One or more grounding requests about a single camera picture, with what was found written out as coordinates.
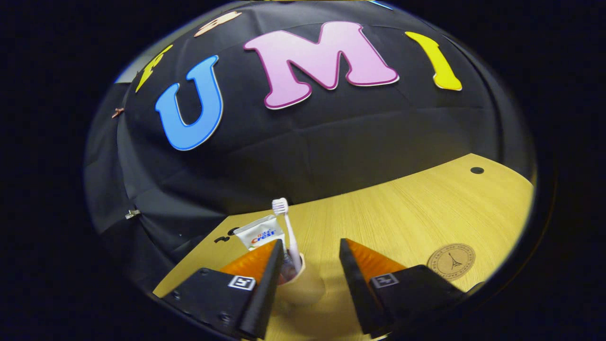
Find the white toothbrush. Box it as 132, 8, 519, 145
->
272, 197, 303, 274

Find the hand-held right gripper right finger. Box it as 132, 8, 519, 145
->
339, 238, 467, 339

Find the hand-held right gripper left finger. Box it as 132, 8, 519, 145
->
161, 238, 285, 341

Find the wooden desktop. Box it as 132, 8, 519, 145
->
152, 153, 535, 341

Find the white toothpaste tube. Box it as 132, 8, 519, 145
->
233, 215, 285, 251

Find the black backdrop cloth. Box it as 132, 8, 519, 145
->
84, 0, 535, 280

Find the beige cup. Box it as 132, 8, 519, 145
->
275, 252, 327, 308

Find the round brown coaster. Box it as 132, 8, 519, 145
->
427, 243, 476, 281

